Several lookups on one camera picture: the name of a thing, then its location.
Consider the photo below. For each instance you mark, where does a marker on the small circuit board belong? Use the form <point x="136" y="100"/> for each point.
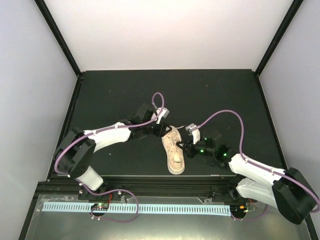
<point x="245" y="208"/>
<point x="100" y="206"/>

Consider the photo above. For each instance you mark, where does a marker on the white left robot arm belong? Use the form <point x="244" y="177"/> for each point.
<point x="74" y="154"/>

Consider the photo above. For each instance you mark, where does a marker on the black corner frame post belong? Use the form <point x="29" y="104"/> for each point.
<point x="50" y="21"/>
<point x="280" y="32"/>

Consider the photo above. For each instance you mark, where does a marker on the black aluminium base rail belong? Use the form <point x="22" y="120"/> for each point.
<point x="218" y="188"/>

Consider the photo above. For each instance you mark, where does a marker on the small right circuit board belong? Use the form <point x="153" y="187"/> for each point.
<point x="245" y="208"/>

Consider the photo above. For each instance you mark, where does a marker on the black left floor frame rail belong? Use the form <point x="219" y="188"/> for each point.
<point x="67" y="119"/>

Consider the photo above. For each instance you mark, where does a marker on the black right floor frame rail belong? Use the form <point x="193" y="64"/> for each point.
<point x="270" y="120"/>

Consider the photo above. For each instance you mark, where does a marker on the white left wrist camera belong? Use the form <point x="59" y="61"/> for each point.
<point x="162" y="113"/>

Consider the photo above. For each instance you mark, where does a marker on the black floor frame rail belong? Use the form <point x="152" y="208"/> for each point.
<point x="67" y="119"/>
<point x="270" y="120"/>

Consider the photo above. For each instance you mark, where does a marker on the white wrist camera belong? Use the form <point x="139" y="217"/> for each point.
<point x="162" y="113"/>
<point x="193" y="131"/>

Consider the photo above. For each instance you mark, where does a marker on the small left circuit board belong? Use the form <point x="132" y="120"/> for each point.
<point x="100" y="206"/>

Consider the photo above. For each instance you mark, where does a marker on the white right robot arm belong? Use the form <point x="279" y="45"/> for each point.
<point x="286" y="190"/>

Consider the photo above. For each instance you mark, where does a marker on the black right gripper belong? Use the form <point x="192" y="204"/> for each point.
<point x="189" y="150"/>

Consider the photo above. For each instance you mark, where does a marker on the black left corner frame post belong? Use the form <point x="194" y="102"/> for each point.
<point x="50" y="21"/>

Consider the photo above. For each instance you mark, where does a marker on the white slotted cable duct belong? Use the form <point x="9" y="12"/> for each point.
<point x="141" y="208"/>

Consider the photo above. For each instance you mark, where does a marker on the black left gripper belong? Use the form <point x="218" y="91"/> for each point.
<point x="161" y="131"/>

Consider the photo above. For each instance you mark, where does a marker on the beige worn sneaker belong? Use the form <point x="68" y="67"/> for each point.
<point x="175" y="157"/>

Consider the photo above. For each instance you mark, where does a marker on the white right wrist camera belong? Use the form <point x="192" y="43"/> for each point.
<point x="193" y="131"/>

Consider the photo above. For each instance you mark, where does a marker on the black right corner frame post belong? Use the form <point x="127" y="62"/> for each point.
<point x="280" y="32"/>

